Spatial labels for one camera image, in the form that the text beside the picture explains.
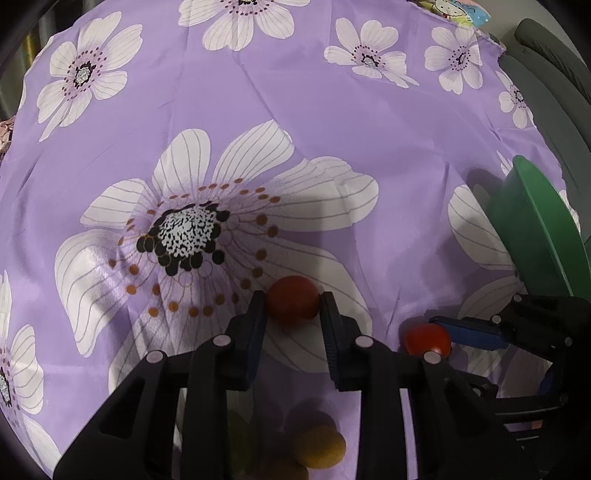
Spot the cartoon print pillow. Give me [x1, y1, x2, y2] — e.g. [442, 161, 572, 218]
[418, 0, 492, 28]

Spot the grey cushion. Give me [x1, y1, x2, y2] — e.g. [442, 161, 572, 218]
[499, 18, 591, 195]

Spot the purple floral bedsheet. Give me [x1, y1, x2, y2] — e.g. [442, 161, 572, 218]
[0, 0, 583, 480]

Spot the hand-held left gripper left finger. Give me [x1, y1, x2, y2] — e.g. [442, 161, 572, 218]
[53, 292, 267, 480]

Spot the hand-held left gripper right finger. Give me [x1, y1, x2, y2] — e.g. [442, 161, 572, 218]
[320, 292, 532, 480]

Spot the green bowl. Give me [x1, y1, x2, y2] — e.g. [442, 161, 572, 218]
[487, 155, 586, 298]

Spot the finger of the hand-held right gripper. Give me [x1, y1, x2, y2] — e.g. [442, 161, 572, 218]
[428, 295, 591, 361]
[466, 355, 573, 421]

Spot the small green fruit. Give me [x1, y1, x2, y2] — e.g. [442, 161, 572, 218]
[226, 411, 257, 476]

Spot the brownish yellow round fruit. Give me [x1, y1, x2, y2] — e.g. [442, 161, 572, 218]
[265, 462, 310, 480]

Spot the yellow lemon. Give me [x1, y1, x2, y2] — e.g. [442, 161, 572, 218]
[293, 425, 346, 468]

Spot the red tomato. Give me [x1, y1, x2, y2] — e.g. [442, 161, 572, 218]
[265, 275, 321, 329]
[401, 323, 452, 358]

